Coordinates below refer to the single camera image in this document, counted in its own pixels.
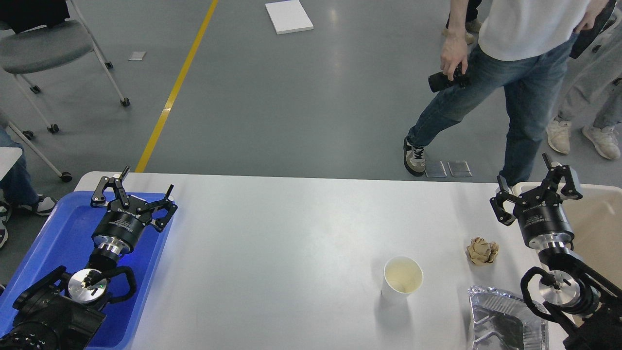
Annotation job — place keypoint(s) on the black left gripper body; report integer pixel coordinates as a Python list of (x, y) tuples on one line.
[(120, 229)]

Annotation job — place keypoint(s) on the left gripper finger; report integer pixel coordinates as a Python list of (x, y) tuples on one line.
[(98, 200), (149, 208)]

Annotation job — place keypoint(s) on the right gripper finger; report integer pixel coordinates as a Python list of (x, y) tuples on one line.
[(563, 178), (503, 194)]

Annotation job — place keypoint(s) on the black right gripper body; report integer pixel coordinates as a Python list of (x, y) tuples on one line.
[(544, 226)]

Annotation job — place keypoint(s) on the white paper cup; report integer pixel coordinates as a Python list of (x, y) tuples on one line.
[(402, 276)]

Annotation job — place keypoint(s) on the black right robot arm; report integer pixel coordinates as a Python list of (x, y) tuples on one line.
[(566, 291)]

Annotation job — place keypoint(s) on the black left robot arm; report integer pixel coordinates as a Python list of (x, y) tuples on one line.
[(84, 282)]

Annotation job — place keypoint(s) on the right floor plate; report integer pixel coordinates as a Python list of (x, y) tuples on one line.
[(459, 169)]

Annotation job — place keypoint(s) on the floor plate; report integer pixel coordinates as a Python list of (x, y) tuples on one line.
[(435, 169), (459, 169)]

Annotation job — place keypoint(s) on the beige plastic bin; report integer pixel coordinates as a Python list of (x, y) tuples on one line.
[(596, 223)]

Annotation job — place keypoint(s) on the crumpled brown paper ball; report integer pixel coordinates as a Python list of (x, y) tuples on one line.
[(481, 252)]

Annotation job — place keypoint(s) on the blue plastic tray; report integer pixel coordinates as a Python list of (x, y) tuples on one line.
[(65, 239)]

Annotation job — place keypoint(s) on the left floor plate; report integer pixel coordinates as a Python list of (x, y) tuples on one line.
[(435, 169)]

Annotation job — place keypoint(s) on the seated person at left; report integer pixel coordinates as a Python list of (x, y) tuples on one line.
[(19, 192)]

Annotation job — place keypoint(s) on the aluminium foil tray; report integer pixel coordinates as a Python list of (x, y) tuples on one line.
[(501, 320)]

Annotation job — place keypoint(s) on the person in grey trousers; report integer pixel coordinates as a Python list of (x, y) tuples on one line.
[(598, 82)]

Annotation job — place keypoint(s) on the person in white shirt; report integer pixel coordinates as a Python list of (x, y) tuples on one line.
[(523, 47)]

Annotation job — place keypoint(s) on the small paper on floor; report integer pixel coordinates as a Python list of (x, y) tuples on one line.
[(137, 56)]

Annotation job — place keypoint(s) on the grey office chair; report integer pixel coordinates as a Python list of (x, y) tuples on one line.
[(45, 37)]

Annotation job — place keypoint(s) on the person in dark trousers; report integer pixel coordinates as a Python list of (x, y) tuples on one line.
[(472, 24)]

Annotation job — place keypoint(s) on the white board on floor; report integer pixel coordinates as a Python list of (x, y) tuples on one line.
[(288, 16)]

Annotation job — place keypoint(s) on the white chair frame left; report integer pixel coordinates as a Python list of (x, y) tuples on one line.
[(26, 137)]

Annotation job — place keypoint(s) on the black camera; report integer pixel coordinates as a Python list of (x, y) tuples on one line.
[(438, 81)]

